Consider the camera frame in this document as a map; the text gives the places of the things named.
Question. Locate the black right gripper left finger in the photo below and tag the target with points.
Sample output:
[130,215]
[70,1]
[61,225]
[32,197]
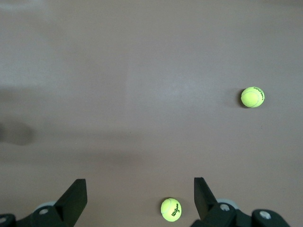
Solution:
[68,205]

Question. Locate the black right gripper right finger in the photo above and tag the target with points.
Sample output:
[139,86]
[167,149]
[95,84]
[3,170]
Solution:
[206,205]

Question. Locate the yellow-green Wilson tennis ball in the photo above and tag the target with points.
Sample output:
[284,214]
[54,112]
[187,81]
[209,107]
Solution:
[252,97]
[169,208]

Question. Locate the brown table mat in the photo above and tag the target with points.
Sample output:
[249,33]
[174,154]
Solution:
[118,71]

